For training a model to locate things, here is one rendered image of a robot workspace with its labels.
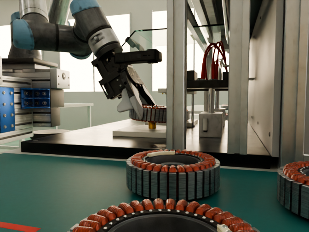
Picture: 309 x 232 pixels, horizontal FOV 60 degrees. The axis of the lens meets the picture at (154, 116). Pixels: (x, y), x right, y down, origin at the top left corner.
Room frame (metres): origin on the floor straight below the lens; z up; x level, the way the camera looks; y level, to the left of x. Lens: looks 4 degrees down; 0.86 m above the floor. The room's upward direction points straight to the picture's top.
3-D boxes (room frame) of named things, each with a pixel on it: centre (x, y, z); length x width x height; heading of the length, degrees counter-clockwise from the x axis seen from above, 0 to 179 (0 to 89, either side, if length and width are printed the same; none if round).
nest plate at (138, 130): (0.67, 0.01, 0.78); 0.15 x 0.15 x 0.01; 74
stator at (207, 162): (0.32, -0.02, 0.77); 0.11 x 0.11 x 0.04
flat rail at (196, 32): (0.76, -0.12, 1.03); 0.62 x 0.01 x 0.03; 164
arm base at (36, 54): (1.32, 0.63, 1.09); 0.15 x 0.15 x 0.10
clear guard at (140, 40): (0.92, -0.08, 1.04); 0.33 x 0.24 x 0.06; 74
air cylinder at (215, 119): (0.63, -0.13, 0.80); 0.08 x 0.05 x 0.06; 164
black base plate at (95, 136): (0.78, -0.04, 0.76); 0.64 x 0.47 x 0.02; 164
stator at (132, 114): (0.67, 0.01, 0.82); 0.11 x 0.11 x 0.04
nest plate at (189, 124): (0.90, -0.06, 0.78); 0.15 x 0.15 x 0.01; 74
